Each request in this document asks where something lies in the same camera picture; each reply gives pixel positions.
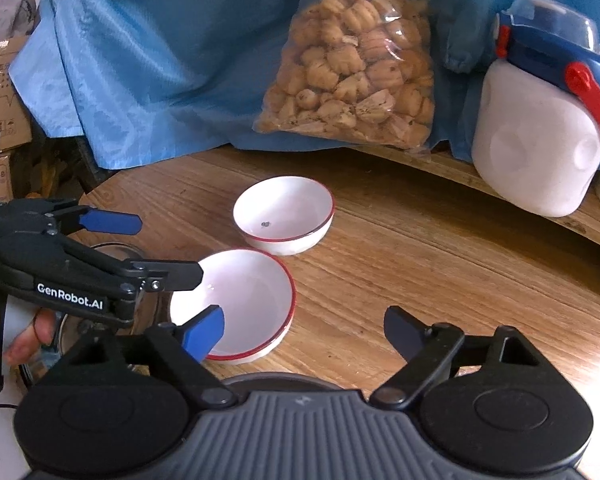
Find steel bowl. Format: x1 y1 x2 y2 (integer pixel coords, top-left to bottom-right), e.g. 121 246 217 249
55 241 175 343

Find brown cardboard box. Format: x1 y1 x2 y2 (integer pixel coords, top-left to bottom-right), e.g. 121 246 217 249
0 35 37 151

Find person's left hand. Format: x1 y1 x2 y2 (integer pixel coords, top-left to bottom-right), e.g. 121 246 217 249
0 294 57 367

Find white bowl with red rim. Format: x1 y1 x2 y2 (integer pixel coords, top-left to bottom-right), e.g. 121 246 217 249
169 248 297 365
232 175 336 257

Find clear bag of snacks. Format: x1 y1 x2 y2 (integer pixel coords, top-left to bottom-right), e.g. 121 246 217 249
252 0 437 151

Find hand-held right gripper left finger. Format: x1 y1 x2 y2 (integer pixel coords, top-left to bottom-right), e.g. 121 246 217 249
45 305 238 408

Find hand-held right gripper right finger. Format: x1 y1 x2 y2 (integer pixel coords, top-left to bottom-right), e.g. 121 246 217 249
370 305 556 408

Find wooden shelf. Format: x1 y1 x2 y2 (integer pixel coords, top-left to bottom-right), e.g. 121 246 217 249
347 142 600 257

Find grey plastic bag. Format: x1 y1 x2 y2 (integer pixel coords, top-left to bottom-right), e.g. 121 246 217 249
0 0 40 36

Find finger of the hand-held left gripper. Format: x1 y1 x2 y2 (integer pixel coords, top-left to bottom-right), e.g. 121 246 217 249
5 199 143 237
65 239 205 302

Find blue cloth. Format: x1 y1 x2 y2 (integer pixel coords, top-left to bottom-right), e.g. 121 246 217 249
7 0 600 171

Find white bottle with blue lid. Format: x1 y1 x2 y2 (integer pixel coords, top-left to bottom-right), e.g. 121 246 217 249
471 0 600 218

